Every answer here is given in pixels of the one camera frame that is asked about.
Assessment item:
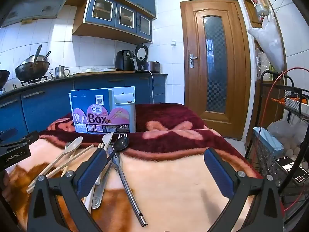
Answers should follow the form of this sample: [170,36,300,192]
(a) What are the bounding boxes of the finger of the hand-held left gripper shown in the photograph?
[13,131,39,148]

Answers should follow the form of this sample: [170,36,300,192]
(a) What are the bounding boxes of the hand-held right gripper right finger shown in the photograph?
[204,147,285,232]

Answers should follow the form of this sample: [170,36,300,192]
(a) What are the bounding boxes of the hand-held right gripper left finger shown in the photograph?
[26,147,108,232]

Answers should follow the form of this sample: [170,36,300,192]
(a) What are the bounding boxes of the white plastic fork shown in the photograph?
[84,132,114,213]

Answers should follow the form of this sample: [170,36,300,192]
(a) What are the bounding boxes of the long metal fork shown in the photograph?
[110,133,148,227]

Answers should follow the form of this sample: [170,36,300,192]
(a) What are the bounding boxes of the printed chopsticks holder box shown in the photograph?
[70,86,137,134]

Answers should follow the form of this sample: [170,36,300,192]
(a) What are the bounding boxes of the beige plastic spoon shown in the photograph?
[31,137,83,183]

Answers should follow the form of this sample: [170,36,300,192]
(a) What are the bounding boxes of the blue kitchen base cabinets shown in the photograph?
[0,73,168,139]

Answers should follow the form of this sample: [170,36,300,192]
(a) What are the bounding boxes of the black plastic spoon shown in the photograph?
[105,136,130,166]

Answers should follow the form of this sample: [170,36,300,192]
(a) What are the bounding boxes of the red and pink printed blanket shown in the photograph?
[3,103,263,232]

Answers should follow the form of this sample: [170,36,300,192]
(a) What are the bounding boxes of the light blue box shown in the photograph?
[253,127,284,159]

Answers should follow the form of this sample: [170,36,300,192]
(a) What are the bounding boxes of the small dark wok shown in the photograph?
[0,70,11,90]

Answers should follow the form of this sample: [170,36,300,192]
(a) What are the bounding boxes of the black wok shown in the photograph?
[14,61,51,82]

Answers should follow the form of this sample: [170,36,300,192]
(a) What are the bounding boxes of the metal kettle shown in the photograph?
[49,65,70,80]

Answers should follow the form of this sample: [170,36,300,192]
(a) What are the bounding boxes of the black device with screen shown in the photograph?
[274,156,309,187]

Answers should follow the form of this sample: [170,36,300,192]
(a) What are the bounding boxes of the clear plastic bag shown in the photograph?
[267,118,309,146]

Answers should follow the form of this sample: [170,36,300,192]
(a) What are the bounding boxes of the metal pot lid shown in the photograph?
[20,55,47,66]

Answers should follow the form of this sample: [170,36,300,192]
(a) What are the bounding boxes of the pile of white eggs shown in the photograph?
[282,139,309,171]

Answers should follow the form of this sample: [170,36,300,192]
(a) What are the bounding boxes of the metal spatula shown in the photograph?
[33,44,43,64]

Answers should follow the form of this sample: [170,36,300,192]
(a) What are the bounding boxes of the wooden door with glass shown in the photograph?
[180,0,252,141]

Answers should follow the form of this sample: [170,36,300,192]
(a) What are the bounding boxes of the wooden cutting board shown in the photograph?
[70,70,136,76]

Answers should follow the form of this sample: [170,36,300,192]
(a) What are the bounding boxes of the white dish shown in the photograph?
[82,66,117,72]

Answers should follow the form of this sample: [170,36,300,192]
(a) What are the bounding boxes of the orange carrot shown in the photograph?
[270,97,307,105]

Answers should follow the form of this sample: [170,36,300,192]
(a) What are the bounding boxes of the black metal rack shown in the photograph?
[244,70,309,226]

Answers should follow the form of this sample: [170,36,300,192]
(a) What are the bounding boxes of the black air fryer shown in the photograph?
[115,50,136,71]

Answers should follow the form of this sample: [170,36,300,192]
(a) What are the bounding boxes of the rice cooker with open lid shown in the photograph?
[134,44,161,73]

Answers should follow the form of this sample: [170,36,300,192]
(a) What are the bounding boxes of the grey range hood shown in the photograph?
[0,0,81,27]

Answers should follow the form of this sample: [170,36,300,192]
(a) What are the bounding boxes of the white plastic bag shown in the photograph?
[247,9,286,72]

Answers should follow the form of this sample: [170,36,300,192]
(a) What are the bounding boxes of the red cable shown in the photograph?
[259,67,309,213]

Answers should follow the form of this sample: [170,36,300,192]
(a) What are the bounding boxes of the white power cable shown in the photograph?
[148,71,155,103]

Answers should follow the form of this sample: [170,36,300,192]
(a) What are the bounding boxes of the glass door wall cabinet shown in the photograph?
[72,0,153,44]

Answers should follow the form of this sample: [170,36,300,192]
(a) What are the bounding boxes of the wooden wall shelf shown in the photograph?
[243,0,272,29]

